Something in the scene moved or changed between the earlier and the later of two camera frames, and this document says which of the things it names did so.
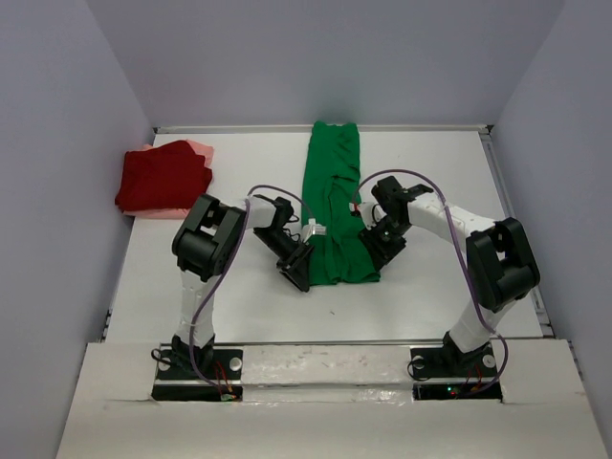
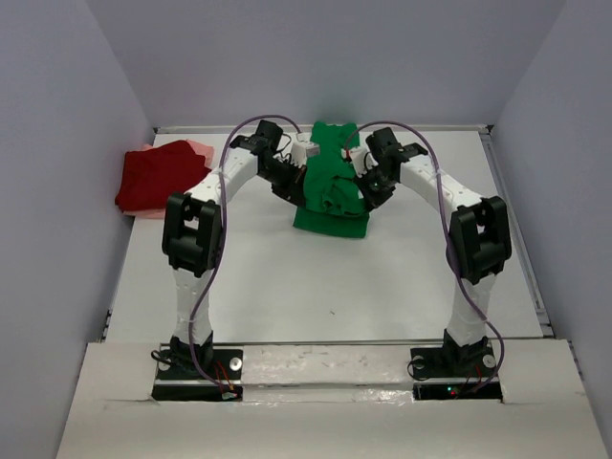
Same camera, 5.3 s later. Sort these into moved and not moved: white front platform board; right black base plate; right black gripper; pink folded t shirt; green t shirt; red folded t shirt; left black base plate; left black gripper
Moved: green t shirt; right black gripper; left black gripper
Not moved: pink folded t shirt; white front platform board; red folded t shirt; right black base plate; left black base plate
